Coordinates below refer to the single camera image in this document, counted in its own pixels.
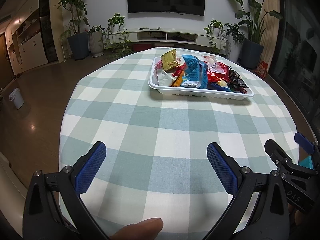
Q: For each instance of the blue yellow snack bar packet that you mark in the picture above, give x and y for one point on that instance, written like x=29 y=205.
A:
x=222 y=84

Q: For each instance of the red storage box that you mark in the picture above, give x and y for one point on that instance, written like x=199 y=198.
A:
x=141 y=48

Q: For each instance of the black grey seed packet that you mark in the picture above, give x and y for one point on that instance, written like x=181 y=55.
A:
x=236 y=78

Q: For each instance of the person's left hand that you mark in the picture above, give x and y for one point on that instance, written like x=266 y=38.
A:
x=142 y=230

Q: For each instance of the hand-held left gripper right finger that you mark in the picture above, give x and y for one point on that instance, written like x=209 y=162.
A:
x=222 y=170

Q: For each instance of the trailing pothos plant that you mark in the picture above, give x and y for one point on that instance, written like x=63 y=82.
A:
x=116 y=21

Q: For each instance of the bushy plant white pot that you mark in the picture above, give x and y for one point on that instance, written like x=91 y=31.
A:
x=235 y=51

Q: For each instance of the large leafed plant dark pot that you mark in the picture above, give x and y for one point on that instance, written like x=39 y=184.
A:
x=252 y=52

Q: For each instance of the green white checkered tablecloth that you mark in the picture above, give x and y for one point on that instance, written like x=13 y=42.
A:
x=150 y=135

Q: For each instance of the small orange white packet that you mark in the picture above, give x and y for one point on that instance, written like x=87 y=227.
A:
x=210 y=60

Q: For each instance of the small plant ribbed white pot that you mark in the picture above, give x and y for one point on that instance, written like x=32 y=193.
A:
x=96 y=43

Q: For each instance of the white plastic tray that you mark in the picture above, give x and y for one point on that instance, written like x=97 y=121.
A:
x=200 y=93

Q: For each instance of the white television console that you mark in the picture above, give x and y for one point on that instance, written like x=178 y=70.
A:
x=202 y=38

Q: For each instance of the tall tree plant dark pot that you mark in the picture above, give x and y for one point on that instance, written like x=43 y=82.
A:
x=78 y=47

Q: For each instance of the pothos plant on stand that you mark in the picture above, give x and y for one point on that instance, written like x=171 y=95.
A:
x=215 y=25

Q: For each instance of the beige curtain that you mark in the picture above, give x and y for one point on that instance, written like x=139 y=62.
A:
x=271 y=30

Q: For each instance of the red paper bag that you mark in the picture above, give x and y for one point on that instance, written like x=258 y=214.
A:
x=261 y=70

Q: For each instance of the gold snack packet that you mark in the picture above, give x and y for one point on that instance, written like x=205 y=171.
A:
x=170 y=60

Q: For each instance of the teal plastic stool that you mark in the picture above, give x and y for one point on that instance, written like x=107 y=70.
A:
x=308 y=162

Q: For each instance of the white waste bin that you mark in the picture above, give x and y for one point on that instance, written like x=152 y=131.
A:
x=17 y=101

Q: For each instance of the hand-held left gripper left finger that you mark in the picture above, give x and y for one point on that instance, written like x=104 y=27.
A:
x=90 y=170

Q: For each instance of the large red snack bag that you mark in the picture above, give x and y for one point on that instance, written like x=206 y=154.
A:
x=217 y=76

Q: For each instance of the white snack packet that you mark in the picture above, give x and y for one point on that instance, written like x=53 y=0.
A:
x=165 y=78

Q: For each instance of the glass sliding door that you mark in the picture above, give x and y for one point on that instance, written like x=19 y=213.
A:
x=300 y=55

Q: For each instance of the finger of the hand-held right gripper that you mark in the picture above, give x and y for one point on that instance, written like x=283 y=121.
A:
x=303 y=141
x=275 y=152

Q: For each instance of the orange snack packet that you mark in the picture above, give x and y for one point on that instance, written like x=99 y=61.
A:
x=178 y=81

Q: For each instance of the white wall cabinet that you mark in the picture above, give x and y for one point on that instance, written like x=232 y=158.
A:
x=30 y=47

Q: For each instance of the small red snack packet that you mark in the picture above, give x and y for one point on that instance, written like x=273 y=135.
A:
x=181 y=70

